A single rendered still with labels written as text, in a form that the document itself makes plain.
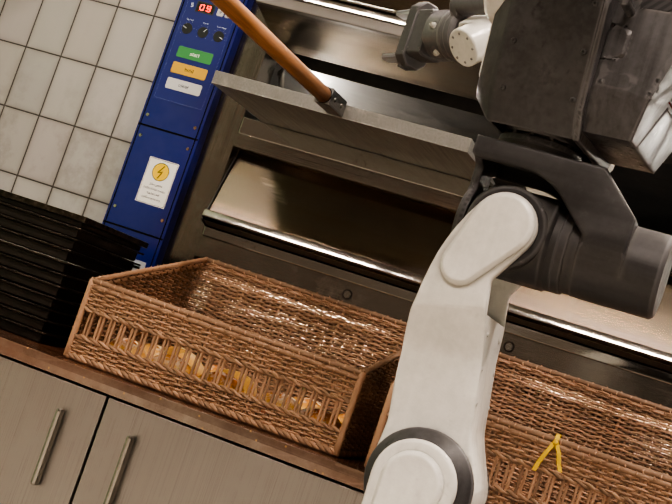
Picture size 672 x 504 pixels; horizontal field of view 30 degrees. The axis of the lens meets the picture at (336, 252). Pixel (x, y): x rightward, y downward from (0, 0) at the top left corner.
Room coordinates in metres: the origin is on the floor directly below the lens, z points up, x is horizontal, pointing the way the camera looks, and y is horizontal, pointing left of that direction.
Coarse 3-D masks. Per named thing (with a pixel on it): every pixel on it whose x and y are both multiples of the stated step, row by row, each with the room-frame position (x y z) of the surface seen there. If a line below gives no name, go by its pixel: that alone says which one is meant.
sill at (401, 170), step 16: (240, 128) 2.78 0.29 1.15; (256, 128) 2.77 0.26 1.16; (272, 128) 2.75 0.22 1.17; (288, 144) 2.74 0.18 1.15; (304, 144) 2.73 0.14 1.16; (320, 144) 2.71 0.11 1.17; (336, 144) 2.70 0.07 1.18; (336, 160) 2.70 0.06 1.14; (352, 160) 2.69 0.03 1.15; (368, 160) 2.68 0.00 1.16; (384, 160) 2.66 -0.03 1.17; (400, 176) 2.65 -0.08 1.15; (416, 176) 2.64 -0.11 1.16; (432, 176) 2.63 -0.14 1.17; (448, 176) 2.62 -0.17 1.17; (448, 192) 2.61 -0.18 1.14; (464, 192) 2.60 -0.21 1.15
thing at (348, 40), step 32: (256, 0) 2.64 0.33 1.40; (288, 0) 2.62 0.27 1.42; (288, 32) 2.72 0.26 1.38; (320, 32) 2.65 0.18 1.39; (352, 32) 2.59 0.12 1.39; (384, 32) 2.54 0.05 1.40; (352, 64) 2.74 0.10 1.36; (384, 64) 2.68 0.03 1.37; (448, 64) 2.56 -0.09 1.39; (480, 64) 2.50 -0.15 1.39
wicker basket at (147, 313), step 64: (128, 320) 2.27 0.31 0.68; (192, 320) 2.23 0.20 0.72; (256, 320) 2.66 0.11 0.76; (320, 320) 2.63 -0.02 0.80; (384, 320) 2.60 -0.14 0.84; (192, 384) 2.22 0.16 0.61; (256, 384) 2.19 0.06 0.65; (320, 384) 2.15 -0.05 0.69; (384, 384) 2.28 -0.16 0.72; (320, 448) 2.13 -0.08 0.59
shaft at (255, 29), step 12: (216, 0) 1.81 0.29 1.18; (228, 0) 1.83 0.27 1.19; (228, 12) 1.86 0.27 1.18; (240, 12) 1.88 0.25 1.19; (240, 24) 1.91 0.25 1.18; (252, 24) 1.92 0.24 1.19; (252, 36) 1.96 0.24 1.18; (264, 36) 1.98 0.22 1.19; (264, 48) 2.02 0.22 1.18; (276, 48) 2.03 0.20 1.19; (276, 60) 2.08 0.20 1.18; (288, 60) 2.09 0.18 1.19; (288, 72) 2.14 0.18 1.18; (300, 72) 2.15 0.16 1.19; (312, 72) 2.21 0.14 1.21; (312, 84) 2.22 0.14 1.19; (324, 84) 2.28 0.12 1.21; (324, 96) 2.29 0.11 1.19
